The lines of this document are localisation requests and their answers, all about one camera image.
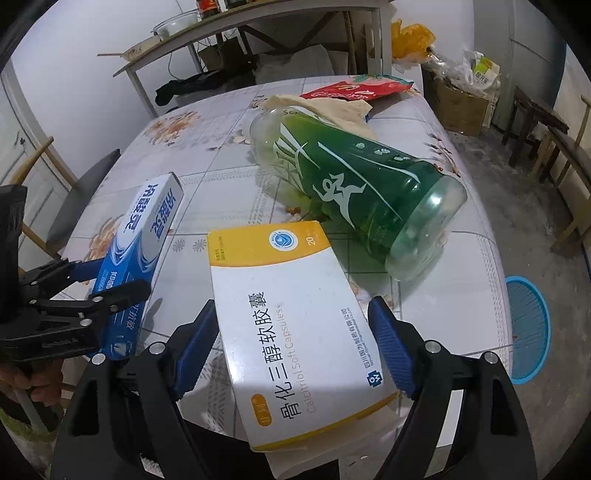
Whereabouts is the yellow white medicine box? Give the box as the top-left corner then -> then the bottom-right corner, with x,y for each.
207,220 -> 400,453

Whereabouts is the white sack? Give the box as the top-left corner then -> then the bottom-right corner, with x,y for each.
256,44 -> 333,86

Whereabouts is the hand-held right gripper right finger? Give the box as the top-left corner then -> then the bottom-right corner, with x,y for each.
367,296 -> 539,480

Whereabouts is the glass bowl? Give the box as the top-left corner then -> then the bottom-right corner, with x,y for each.
152,11 -> 199,37

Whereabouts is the yellow plastic bag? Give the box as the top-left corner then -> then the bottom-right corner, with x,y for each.
392,19 -> 437,63

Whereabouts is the white patterned bowl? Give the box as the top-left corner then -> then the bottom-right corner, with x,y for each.
121,34 -> 163,60

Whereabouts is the wooden chair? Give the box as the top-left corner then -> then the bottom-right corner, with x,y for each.
538,97 -> 591,252

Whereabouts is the dark seat chair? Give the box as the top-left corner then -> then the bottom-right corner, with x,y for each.
0,134 -> 122,259

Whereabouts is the green clear plastic bottle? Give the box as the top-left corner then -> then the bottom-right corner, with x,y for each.
249,107 -> 468,281

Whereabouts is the wooden side table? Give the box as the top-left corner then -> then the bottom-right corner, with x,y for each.
112,0 -> 384,116

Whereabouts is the grey refrigerator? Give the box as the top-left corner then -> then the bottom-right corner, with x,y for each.
474,0 -> 559,130

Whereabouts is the red snack packet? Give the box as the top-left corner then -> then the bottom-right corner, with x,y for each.
300,74 -> 415,103

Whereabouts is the black clothing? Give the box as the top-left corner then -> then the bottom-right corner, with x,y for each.
154,69 -> 259,104

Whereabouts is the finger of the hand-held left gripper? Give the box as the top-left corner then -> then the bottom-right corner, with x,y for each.
18,258 -> 102,301
0,278 -> 152,365

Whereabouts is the cardboard box with bags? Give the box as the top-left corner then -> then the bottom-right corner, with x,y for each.
427,50 -> 502,100

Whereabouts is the floral tablecloth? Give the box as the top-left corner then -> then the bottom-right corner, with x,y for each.
60,76 -> 513,450

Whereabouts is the blue plastic basket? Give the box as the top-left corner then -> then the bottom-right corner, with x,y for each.
505,276 -> 551,384

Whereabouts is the dark wooden stool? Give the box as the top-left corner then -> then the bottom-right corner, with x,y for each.
502,85 -> 570,169

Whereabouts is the blue toothpaste box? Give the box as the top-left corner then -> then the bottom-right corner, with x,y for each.
88,172 -> 184,358

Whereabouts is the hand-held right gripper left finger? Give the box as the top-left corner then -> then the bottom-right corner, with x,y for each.
50,300 -> 219,480

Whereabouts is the person's left hand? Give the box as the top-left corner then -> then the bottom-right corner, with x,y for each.
0,357 -> 63,393

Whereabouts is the small cardboard box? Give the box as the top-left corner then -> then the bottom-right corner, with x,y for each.
198,39 -> 252,72

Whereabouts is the beige cloth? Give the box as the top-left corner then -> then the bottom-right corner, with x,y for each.
254,95 -> 374,125

